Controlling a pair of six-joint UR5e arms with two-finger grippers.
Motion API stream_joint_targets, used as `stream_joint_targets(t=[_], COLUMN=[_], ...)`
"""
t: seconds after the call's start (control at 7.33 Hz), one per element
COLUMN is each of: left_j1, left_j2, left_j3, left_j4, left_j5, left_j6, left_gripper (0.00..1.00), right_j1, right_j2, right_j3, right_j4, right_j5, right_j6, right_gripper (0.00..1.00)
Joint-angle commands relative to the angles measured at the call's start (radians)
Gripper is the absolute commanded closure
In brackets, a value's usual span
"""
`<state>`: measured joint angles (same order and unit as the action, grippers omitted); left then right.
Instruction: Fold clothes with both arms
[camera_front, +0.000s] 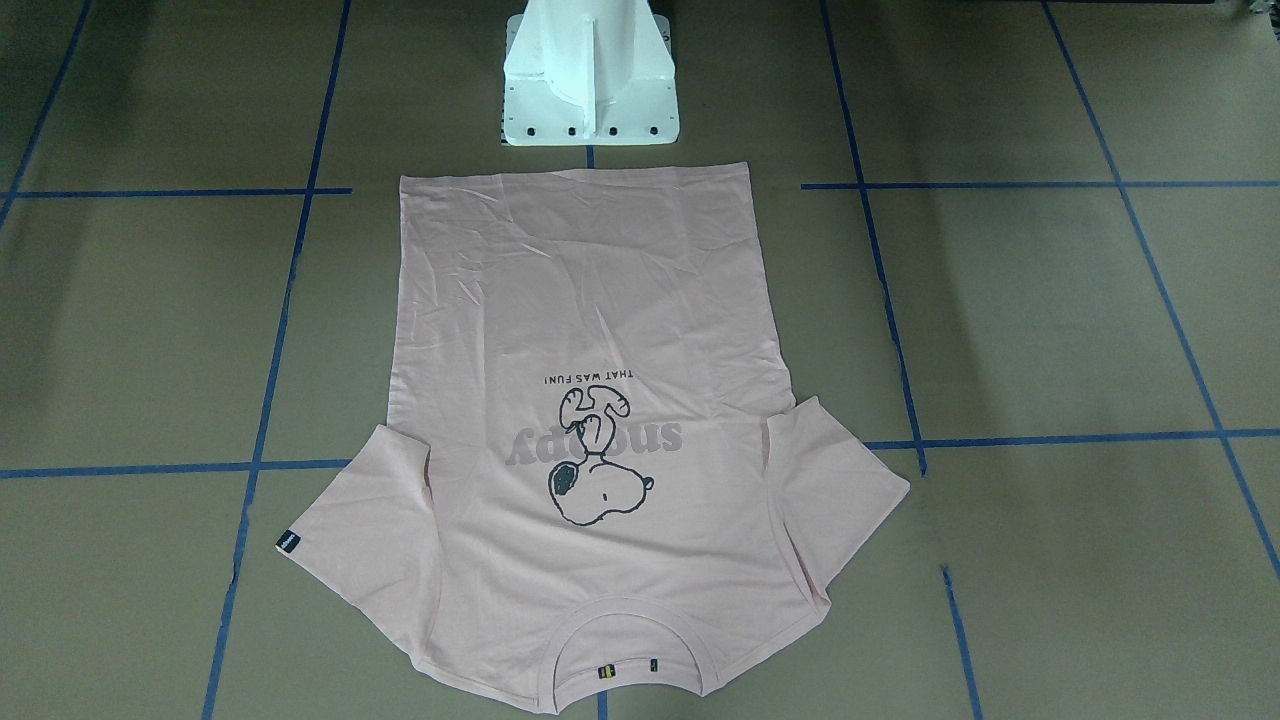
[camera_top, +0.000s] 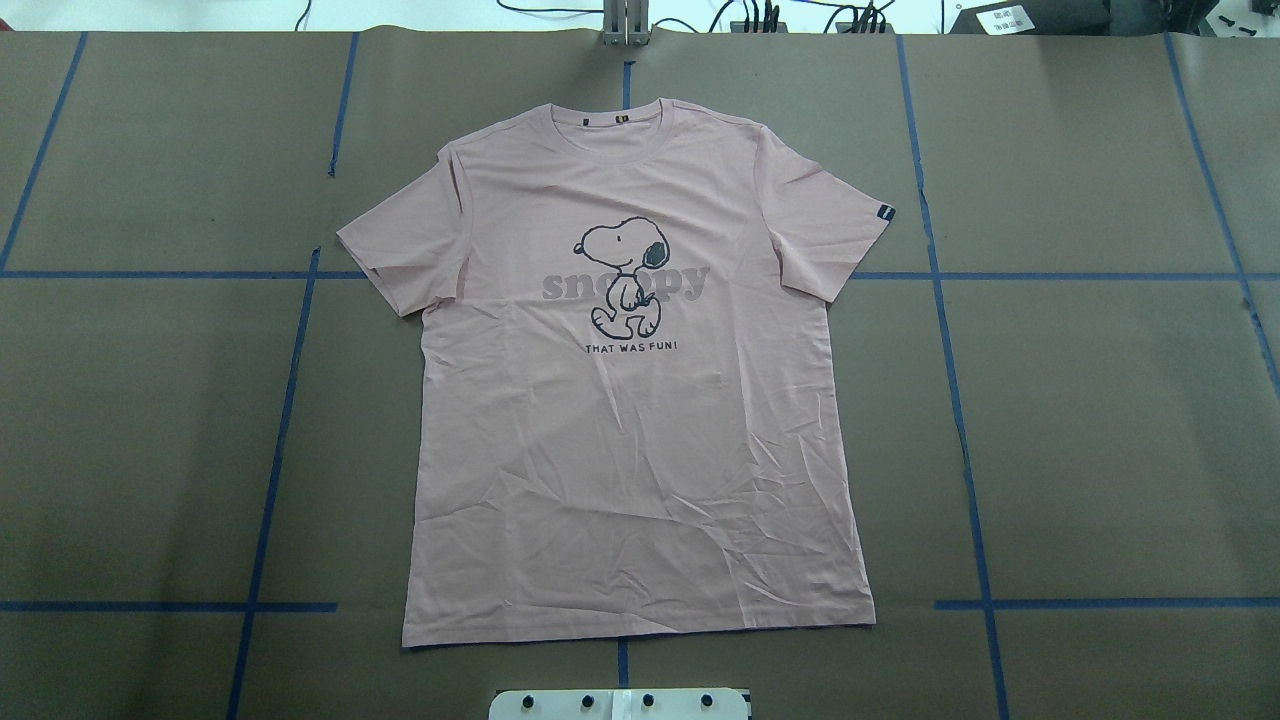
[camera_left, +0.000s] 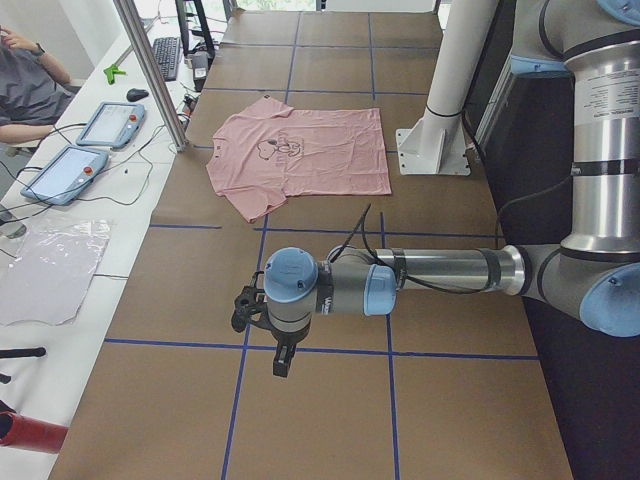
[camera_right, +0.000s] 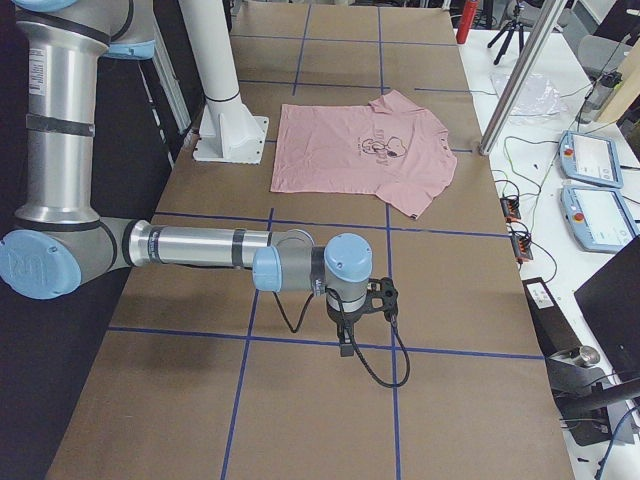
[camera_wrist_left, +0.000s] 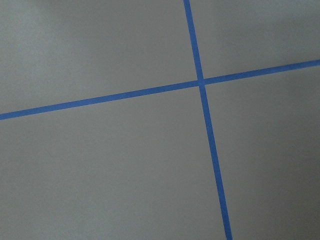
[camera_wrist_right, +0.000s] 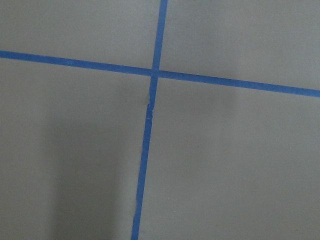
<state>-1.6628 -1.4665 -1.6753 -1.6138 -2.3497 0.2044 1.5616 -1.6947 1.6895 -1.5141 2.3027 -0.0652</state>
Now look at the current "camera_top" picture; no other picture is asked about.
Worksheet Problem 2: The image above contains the grey USB hub left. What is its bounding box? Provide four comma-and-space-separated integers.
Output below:
717, 1, 788, 35

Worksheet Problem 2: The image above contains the aluminium frame post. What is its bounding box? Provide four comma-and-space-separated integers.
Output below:
602, 0, 652, 47

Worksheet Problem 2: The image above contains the black box with label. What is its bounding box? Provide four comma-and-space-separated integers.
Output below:
946, 1, 1112, 36

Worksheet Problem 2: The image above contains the pink Snoopy t-shirt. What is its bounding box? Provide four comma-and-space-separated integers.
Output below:
337, 97, 895, 648

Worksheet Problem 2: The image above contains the grey USB hub right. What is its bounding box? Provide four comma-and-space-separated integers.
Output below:
823, 3, 891, 35

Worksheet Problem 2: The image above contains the grey usb hub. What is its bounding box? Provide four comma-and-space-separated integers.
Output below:
823, 3, 891, 35
717, 1, 788, 35

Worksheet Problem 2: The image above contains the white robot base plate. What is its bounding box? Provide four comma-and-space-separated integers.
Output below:
488, 687, 753, 719

